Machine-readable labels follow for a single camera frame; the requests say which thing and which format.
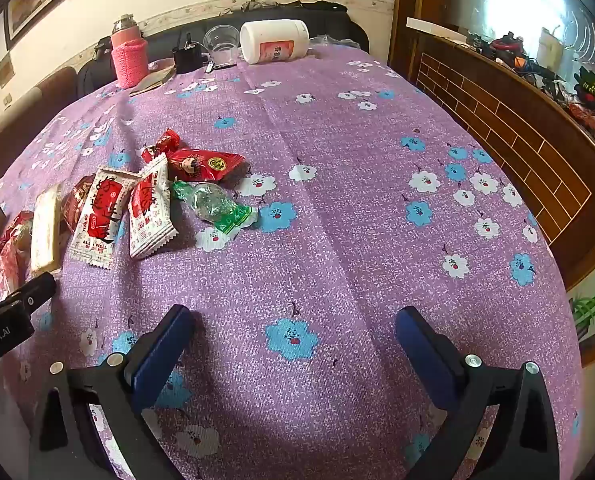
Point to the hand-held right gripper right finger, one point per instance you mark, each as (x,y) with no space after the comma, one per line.
(425,355)

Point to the brown sofa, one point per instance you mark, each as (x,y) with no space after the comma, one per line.
(27,105)

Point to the brick pattern wooden cabinet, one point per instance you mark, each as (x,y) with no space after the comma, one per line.
(502,125)

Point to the dark red gold print packet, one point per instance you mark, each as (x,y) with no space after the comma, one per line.
(21,219)

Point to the pink snack packet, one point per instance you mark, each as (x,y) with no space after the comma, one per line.
(10,260)

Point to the green clear candy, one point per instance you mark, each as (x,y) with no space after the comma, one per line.
(212,205)

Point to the clear biscuit packet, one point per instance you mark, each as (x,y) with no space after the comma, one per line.
(45,230)

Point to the wooden door frame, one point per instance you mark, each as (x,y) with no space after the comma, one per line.
(402,10)

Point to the pink sleeved thermos bottle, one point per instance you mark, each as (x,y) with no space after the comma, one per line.
(130,60)

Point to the purple floral tablecloth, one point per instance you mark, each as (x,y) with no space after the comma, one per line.
(337,200)

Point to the dark red crinkled packet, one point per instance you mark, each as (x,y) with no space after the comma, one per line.
(75,205)

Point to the white board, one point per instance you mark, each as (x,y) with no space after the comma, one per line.
(435,27)

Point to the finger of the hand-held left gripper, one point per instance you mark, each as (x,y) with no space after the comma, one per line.
(30,292)

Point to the wall plaque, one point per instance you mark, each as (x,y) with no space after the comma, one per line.
(5,70)

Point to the white plastic jar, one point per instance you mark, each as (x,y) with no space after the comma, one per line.
(277,40)

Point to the red cartoon snack packet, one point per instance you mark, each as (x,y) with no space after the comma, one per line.
(212,165)

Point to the wall socket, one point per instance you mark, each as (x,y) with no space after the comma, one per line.
(7,100)

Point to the thin notebook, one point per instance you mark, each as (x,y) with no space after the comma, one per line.
(152,80)

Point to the small black flat gadget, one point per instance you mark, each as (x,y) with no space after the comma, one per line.
(220,66)

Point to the red black tool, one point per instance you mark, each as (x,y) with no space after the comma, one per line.
(507,42)

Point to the white red snack packet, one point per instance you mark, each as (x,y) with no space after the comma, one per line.
(147,215)
(100,220)

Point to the small red candy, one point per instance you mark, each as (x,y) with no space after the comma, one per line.
(150,154)
(167,140)

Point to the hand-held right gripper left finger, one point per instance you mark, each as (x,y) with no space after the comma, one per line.
(163,352)

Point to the black bag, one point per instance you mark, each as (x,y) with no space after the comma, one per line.
(95,72)

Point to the black green glove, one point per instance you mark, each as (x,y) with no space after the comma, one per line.
(587,85)

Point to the white plastic bottle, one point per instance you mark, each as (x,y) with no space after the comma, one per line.
(550,45)

